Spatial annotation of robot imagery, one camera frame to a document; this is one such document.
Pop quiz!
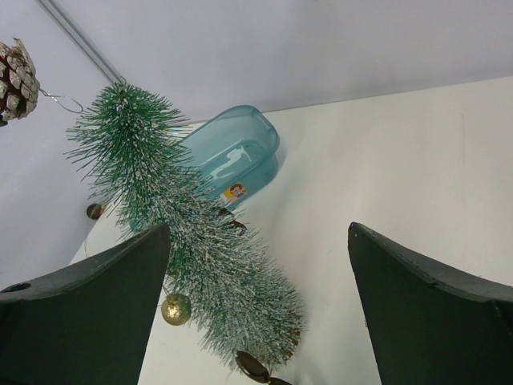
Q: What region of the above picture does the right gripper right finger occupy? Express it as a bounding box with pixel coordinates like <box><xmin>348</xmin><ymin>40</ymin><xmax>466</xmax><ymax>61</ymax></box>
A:
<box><xmin>348</xmin><ymin>222</ymin><xmax>512</xmax><ymax>384</ymax></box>

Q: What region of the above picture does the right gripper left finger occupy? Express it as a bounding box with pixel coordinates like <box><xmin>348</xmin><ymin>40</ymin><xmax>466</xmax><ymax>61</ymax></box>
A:
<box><xmin>1</xmin><ymin>225</ymin><xmax>170</xmax><ymax>384</ymax></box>

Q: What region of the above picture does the gold glitter ball ornament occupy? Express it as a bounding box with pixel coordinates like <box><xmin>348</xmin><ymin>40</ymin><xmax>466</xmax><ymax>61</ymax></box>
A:
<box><xmin>160</xmin><ymin>294</ymin><xmax>192</xmax><ymax>326</ymax></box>

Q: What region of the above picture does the dark brown ball ornament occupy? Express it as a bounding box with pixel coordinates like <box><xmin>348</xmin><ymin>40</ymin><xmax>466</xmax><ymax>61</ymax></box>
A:
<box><xmin>86</xmin><ymin>203</ymin><xmax>105</xmax><ymax>221</ymax></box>

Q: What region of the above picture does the small frosted christmas tree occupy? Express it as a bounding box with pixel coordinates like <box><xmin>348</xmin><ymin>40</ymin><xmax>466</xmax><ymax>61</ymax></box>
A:
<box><xmin>67</xmin><ymin>82</ymin><xmax>305</xmax><ymax>369</ymax></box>

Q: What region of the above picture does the frosted pine cone ornament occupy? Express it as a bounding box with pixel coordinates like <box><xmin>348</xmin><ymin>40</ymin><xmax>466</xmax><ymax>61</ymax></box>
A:
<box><xmin>0</xmin><ymin>38</ymin><xmax>85</xmax><ymax>124</ymax></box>

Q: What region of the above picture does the teal plastic bin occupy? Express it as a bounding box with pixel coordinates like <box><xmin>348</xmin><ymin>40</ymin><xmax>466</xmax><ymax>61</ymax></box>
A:
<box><xmin>181</xmin><ymin>105</ymin><xmax>280</xmax><ymax>210</ymax></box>

